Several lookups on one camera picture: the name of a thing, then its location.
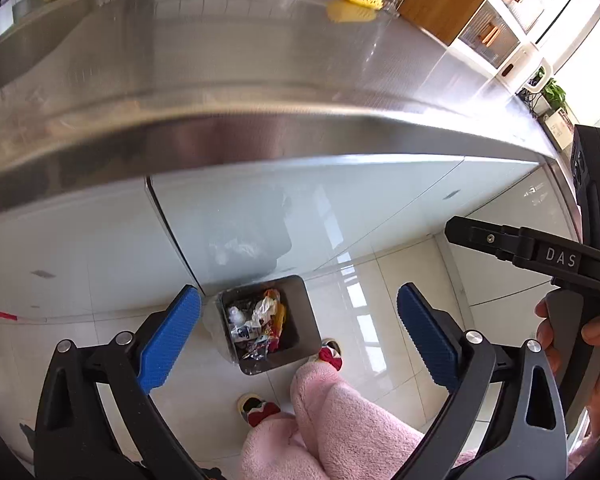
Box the red snack bag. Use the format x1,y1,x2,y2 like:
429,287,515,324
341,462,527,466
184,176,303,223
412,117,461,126
252,288,286,352

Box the pink fleece trouser legs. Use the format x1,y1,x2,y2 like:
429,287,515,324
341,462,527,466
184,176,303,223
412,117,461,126
237,361,477,480

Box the metal trash bin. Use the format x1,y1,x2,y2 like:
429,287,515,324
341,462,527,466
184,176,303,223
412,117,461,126
211,275,321,376

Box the stainless steel sink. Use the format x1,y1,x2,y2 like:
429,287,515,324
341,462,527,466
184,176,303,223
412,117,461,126
0,0,111,90

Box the white electric kettle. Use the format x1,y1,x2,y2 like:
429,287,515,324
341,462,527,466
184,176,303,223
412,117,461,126
496,42,554,93

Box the right red bow slipper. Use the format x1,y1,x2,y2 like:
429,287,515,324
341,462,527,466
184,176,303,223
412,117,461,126
308,338,343,370

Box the green potted plant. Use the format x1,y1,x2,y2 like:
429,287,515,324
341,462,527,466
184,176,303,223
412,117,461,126
541,78,566,112

